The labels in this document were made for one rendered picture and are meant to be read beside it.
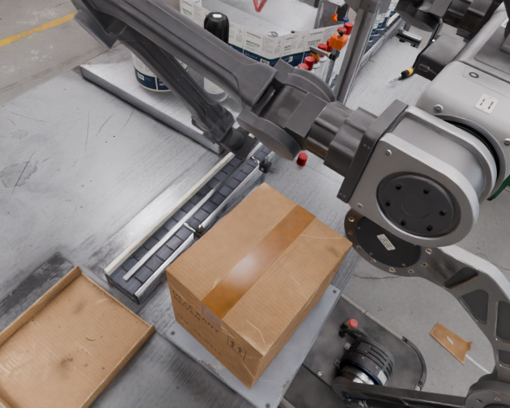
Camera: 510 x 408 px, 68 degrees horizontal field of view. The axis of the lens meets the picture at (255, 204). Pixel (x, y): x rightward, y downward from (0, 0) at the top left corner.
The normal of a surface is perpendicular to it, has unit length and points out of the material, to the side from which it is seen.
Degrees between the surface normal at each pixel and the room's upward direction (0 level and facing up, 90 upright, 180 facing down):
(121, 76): 0
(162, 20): 33
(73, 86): 0
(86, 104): 0
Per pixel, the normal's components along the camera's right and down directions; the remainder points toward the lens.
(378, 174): -0.62, 0.59
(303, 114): -0.23, -0.22
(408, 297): 0.10, -0.60
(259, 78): -0.04, -0.09
